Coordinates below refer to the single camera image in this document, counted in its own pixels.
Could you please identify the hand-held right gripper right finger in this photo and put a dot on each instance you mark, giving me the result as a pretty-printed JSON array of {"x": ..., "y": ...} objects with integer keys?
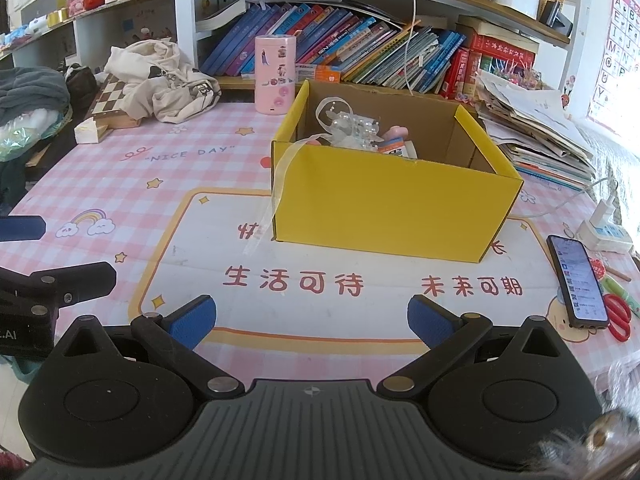
[{"x": 432, "y": 320}]

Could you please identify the grey folded cloth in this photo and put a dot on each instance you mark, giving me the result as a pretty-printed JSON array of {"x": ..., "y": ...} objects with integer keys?
[{"x": 30, "y": 90}]

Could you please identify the red patterned small ornament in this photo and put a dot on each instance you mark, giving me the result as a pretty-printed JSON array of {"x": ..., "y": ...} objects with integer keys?
[{"x": 596, "y": 267}]

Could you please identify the pearl ornament with clear ribbon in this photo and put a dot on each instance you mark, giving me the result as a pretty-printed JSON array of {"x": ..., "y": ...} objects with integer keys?
[{"x": 350, "y": 125}]

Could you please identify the pink cylinder tin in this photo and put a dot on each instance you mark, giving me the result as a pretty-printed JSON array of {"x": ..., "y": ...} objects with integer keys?
[{"x": 275, "y": 75}]

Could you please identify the white small box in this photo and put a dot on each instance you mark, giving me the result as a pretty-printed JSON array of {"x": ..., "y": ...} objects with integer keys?
[{"x": 90, "y": 131}]

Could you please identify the black stand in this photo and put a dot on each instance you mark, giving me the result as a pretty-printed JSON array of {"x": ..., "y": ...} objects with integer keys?
[{"x": 555, "y": 17}]

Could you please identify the red hardcover book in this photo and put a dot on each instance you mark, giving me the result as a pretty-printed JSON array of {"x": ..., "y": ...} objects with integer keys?
[{"x": 505, "y": 44}]

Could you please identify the wooden chessboard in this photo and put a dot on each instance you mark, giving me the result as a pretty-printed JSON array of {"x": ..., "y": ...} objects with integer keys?
[{"x": 110, "y": 100}]

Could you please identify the white bookshelf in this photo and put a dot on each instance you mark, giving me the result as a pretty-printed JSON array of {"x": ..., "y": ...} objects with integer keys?
[{"x": 182, "y": 20}]

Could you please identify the alphabet wall poster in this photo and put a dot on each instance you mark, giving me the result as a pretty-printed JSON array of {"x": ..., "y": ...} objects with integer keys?
[{"x": 617, "y": 55}]

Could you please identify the row of colourful books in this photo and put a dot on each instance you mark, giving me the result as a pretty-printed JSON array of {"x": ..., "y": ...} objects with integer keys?
[{"x": 325, "y": 35}]

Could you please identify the white power strip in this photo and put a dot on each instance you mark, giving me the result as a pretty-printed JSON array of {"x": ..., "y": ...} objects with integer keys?
[{"x": 605, "y": 237}]

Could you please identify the orange flat box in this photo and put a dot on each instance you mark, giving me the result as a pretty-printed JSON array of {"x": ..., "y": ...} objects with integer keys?
[{"x": 320, "y": 72}]

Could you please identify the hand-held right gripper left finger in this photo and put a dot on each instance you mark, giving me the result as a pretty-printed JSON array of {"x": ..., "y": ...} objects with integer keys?
[{"x": 192, "y": 320}]

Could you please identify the crumpled plastic bag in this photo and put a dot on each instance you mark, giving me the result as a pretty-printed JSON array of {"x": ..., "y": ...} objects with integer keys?
[{"x": 25, "y": 135}]

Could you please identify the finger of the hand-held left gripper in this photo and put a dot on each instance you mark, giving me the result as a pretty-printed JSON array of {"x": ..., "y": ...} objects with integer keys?
[
  {"x": 75, "y": 282},
  {"x": 20, "y": 228}
]

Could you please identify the black bag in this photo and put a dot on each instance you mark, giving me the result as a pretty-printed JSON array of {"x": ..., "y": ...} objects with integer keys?
[{"x": 81, "y": 85}]

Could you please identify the pink checked table mat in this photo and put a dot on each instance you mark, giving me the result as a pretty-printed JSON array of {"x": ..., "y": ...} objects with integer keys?
[{"x": 125, "y": 200}]

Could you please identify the green highlighter pen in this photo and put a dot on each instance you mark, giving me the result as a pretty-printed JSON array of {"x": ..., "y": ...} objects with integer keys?
[{"x": 622, "y": 294}]

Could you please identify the black smartphone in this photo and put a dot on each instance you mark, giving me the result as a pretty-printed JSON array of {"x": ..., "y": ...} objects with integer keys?
[{"x": 577, "y": 280}]

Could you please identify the yellow cardboard box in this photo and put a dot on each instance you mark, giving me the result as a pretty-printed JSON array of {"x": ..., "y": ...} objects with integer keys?
[{"x": 390, "y": 200}]

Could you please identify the stack of papers and booklets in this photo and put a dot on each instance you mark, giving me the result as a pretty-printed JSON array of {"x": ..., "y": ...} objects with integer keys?
[{"x": 535, "y": 130}]

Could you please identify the cream cloth bag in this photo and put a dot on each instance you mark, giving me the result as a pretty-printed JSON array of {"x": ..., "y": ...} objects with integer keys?
[{"x": 145, "y": 75}]

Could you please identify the red thick dictionary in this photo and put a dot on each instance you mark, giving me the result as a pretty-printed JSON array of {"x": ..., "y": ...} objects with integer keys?
[{"x": 460, "y": 72}]

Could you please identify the fluffy grey fur trim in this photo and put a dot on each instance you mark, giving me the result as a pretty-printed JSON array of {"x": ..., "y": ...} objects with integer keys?
[{"x": 622, "y": 385}]

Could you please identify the thin wooden stick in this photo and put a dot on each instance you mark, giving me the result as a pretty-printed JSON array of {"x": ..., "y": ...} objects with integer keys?
[{"x": 619, "y": 274}]

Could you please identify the orange white carton box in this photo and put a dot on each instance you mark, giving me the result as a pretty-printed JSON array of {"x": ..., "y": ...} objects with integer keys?
[{"x": 395, "y": 148}]

